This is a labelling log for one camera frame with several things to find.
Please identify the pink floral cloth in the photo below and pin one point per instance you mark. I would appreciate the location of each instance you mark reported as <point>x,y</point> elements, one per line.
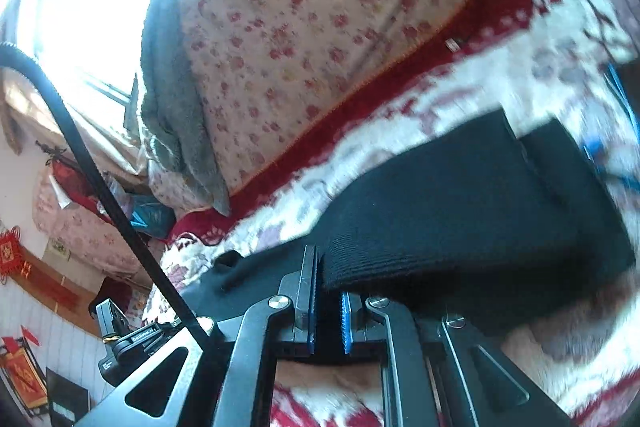
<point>85,237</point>

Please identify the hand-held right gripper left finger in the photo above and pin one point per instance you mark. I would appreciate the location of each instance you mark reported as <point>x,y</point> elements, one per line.
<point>310,307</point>

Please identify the floral quilt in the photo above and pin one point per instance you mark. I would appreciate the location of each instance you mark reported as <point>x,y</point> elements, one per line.
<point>300,32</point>

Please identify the red knot wall ornament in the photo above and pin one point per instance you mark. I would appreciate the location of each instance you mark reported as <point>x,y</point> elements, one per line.
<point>7,254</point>

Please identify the red wall banner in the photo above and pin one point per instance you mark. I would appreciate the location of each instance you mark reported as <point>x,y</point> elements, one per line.
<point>52,284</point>

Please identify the grey fleece blanket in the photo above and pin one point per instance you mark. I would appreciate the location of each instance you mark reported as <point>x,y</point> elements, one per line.
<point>170,97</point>

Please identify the beige curtain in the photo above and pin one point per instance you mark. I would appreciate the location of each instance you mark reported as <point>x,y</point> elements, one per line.
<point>100,132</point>

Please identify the blue bag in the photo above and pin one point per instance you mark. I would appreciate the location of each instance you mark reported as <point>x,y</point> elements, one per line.
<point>152,219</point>

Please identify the red and white printed blanket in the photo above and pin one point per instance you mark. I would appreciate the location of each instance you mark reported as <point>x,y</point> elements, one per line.
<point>500,72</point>

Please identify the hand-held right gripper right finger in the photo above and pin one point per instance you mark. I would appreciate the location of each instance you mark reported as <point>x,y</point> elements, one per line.
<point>345,324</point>

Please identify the red and yellow wall hanging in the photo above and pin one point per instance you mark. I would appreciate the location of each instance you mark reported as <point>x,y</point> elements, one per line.
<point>22,372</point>

